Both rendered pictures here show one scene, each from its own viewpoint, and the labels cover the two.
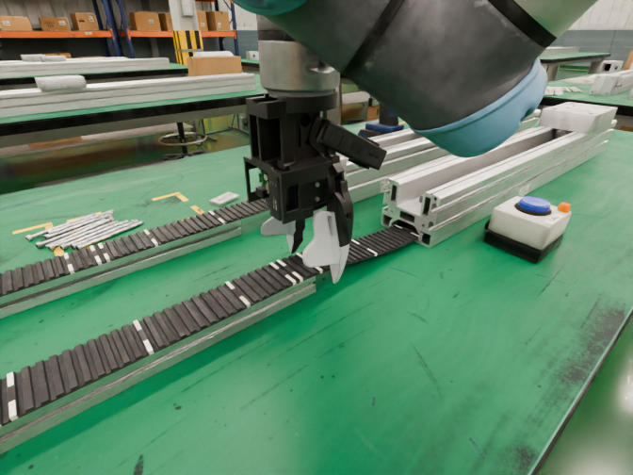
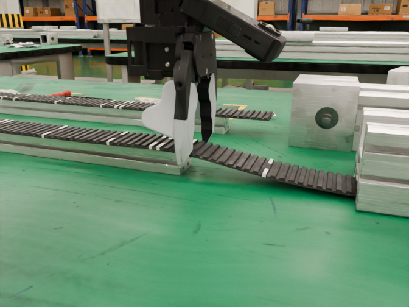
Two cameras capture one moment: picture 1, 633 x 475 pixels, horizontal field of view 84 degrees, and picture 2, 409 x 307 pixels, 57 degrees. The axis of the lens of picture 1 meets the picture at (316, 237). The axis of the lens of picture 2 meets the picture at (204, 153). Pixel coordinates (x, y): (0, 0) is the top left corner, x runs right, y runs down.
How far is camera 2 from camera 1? 0.42 m
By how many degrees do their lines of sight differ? 53
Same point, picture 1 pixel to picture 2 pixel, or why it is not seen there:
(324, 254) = (162, 122)
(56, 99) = (287, 49)
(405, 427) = (34, 248)
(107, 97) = (327, 52)
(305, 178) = (150, 37)
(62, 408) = (7, 145)
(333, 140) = (194, 11)
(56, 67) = (336, 36)
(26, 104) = not seen: hidden behind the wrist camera
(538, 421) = not seen: outside the picture
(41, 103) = not seen: hidden behind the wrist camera
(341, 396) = (57, 214)
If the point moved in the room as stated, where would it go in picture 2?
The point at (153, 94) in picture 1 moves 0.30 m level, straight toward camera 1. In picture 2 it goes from (370, 54) to (353, 59)
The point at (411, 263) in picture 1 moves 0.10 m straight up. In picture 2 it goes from (299, 206) to (307, 109)
